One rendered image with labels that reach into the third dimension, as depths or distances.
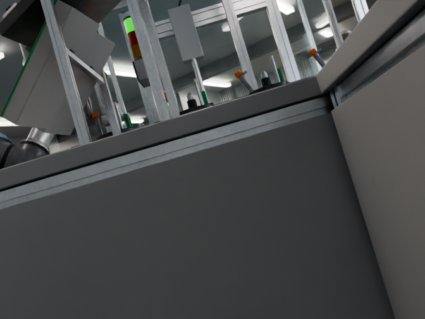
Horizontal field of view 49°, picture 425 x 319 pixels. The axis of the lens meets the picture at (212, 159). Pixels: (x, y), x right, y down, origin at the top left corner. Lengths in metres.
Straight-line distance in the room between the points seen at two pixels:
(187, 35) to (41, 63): 1.59
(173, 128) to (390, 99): 0.35
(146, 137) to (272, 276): 0.29
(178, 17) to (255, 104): 1.92
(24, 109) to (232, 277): 0.60
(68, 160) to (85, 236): 0.12
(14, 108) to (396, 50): 0.82
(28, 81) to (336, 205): 0.69
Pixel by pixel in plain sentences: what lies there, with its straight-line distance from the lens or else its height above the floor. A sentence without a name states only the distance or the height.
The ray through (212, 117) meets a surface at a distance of 0.71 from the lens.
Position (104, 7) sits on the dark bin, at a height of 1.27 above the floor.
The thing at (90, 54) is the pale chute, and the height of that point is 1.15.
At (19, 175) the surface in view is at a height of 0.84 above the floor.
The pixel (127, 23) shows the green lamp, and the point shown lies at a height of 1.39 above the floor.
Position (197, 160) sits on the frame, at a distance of 0.71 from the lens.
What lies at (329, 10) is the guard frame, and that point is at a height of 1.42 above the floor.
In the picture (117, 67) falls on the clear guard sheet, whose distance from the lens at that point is 2.95.
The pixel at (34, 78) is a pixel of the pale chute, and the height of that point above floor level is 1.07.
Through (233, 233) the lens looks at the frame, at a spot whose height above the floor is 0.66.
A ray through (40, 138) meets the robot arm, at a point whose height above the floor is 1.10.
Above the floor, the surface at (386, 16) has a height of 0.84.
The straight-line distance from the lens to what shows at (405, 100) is 0.46.
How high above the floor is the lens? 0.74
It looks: 3 degrees up
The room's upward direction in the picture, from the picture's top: 16 degrees counter-clockwise
